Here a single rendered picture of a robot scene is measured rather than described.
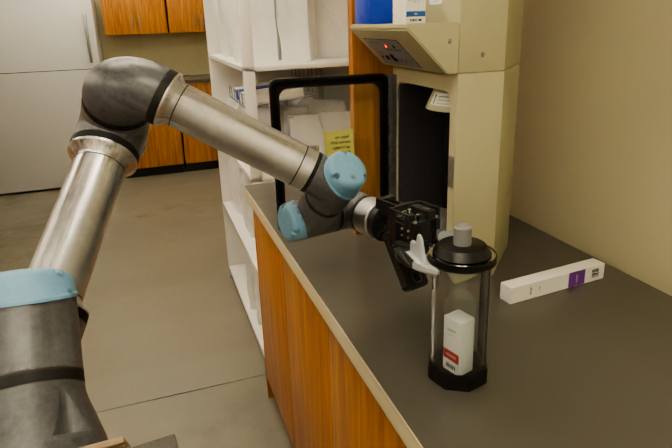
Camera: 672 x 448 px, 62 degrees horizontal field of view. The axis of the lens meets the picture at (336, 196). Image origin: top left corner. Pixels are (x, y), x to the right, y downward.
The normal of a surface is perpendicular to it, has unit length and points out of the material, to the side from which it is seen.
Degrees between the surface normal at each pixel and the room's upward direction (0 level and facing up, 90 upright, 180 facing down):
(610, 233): 90
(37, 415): 31
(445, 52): 90
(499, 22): 90
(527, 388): 0
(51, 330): 56
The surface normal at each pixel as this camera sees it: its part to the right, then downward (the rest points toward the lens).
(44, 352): 0.64, -0.48
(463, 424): -0.03, -0.95
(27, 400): 0.30, -0.73
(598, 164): -0.94, 0.13
